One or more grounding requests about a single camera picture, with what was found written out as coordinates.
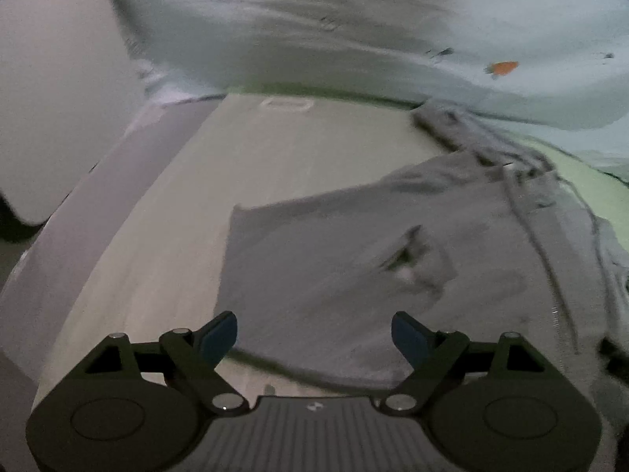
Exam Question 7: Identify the light green bed sheet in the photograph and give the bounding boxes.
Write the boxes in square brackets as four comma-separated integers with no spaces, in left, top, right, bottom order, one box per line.
[511,135,629,251]

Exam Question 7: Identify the pale printed quilt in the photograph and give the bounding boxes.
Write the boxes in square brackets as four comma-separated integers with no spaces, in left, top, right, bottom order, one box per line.
[101,0,629,133]

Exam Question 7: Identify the grey garment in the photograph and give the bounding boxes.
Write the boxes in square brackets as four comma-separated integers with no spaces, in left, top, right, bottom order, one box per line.
[213,98,629,406]

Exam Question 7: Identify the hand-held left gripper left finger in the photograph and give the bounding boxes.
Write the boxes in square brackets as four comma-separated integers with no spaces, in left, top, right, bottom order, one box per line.
[85,311,246,416]

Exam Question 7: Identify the grey padded bed frame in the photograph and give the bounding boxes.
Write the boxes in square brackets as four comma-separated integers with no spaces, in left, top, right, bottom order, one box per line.
[0,101,228,394]

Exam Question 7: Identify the white panel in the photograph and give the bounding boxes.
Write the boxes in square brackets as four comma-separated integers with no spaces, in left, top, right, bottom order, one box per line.
[0,0,145,229]

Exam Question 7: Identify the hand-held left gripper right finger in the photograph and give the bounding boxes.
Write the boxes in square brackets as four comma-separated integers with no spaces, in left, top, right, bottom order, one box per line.
[384,311,547,415]

